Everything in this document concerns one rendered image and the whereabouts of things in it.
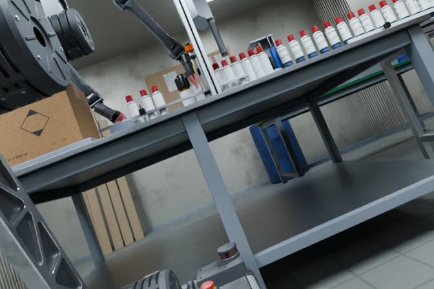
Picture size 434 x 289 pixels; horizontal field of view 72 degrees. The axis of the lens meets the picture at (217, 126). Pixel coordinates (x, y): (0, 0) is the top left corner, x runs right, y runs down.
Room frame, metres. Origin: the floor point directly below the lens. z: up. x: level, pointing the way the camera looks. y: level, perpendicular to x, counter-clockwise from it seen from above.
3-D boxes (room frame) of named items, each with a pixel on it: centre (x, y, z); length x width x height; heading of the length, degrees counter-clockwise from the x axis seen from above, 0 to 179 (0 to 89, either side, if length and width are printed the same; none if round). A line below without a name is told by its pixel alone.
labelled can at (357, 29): (1.64, -0.94, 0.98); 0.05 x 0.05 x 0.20
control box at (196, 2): (1.48, -0.12, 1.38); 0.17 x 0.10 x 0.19; 150
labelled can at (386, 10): (1.66, -1.14, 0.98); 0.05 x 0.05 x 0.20
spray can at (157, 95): (1.53, 0.23, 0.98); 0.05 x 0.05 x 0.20
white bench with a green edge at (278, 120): (3.14, -1.38, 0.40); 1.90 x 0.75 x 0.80; 96
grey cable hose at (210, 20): (1.47, -0.17, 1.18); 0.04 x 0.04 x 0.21
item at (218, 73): (1.57, -0.12, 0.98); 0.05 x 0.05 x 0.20
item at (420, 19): (1.74, 0.14, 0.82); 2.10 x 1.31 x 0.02; 95
